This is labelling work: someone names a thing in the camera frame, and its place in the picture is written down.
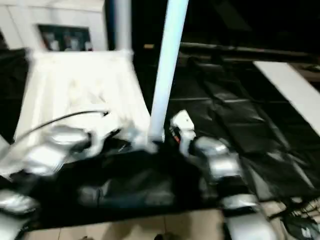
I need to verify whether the white plastic table top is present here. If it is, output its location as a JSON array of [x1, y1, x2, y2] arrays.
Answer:
[[13, 48, 166, 176]]

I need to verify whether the dark metal rod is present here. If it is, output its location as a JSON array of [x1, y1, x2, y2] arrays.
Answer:
[[179, 41, 320, 65]]

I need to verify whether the black pouch white label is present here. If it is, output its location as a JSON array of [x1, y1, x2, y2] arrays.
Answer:
[[284, 214, 320, 240]]

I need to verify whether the black left camera cable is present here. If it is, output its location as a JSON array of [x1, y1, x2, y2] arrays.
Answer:
[[0, 109, 111, 161]]

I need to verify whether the black bag with yellow label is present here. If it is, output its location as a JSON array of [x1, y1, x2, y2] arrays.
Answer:
[[104, 0, 320, 64]]

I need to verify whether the white flat object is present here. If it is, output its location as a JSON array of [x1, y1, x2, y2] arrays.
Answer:
[[251, 60, 320, 131]]

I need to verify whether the white glass door cabinet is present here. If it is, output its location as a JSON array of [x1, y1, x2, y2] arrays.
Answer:
[[0, 0, 111, 53]]

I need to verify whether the dark right robot foot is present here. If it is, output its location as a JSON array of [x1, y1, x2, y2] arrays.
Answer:
[[154, 231, 181, 240]]

